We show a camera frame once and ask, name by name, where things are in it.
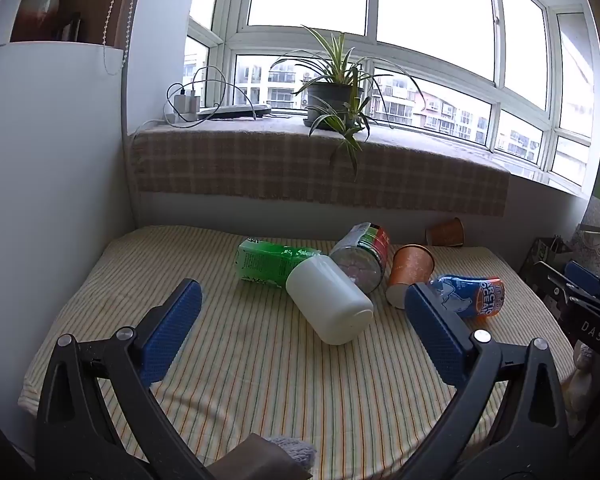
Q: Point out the brown cloth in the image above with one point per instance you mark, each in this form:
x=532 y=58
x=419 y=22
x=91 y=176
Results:
x=257 y=462

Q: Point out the clear jar red green label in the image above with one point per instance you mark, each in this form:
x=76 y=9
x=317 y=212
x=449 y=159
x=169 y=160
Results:
x=362 y=260

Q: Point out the black round flat device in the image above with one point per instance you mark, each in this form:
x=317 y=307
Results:
x=237 y=110

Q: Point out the green plastic bottle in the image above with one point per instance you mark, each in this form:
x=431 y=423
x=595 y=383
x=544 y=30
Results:
x=265 y=262

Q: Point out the plaid blanket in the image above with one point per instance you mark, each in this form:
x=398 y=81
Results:
x=260 y=165

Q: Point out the white cabinet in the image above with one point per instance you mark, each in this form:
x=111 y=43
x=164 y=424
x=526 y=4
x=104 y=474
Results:
x=55 y=170

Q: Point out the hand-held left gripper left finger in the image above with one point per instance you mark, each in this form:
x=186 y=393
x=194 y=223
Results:
x=172 y=332

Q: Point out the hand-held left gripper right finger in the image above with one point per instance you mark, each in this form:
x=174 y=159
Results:
x=436 y=332

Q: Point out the white plastic cup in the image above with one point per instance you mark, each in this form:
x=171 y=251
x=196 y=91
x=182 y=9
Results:
x=330 y=305

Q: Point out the grey knitted cloth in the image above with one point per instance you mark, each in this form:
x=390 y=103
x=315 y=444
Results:
x=295 y=451

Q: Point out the person's right hand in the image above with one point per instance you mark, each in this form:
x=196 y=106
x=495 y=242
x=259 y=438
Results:
x=582 y=377

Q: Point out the brown paper cup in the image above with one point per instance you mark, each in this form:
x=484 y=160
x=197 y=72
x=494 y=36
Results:
x=447 y=233

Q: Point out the blue and orange can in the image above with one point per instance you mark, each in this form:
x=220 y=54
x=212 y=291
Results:
x=475 y=294

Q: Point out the ceramic vase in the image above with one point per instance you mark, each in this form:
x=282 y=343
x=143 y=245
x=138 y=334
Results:
x=37 y=10

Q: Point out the potted spider plant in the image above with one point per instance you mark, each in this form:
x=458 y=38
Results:
x=332 y=97

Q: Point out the orange paper cup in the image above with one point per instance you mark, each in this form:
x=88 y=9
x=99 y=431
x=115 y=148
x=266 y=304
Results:
x=410 y=272

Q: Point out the white charger plug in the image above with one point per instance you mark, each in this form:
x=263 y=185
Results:
x=180 y=105
x=192 y=105

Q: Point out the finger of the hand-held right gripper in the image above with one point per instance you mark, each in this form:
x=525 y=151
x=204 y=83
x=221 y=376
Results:
x=582 y=275

